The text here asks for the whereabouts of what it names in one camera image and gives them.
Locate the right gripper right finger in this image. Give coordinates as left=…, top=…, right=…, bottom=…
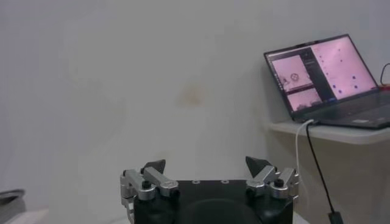
left=245, top=156, right=300, bottom=201

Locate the grey laptop with light screen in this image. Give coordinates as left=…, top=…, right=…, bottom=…
left=263, top=33, right=390, bottom=130

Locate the white laptop cable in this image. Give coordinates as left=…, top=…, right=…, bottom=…
left=294, top=119, right=315, bottom=177

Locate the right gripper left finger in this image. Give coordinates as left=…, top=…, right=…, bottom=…
left=119, top=159, right=180, bottom=214

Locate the stainless steel steamer basket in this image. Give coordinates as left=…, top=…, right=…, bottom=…
left=0, top=188, right=27, bottom=224

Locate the black cable with adapter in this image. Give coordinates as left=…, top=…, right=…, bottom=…
left=305, top=123, right=345, bottom=224

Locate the white side table with label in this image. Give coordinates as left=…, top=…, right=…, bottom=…
left=264, top=118, right=390, bottom=224

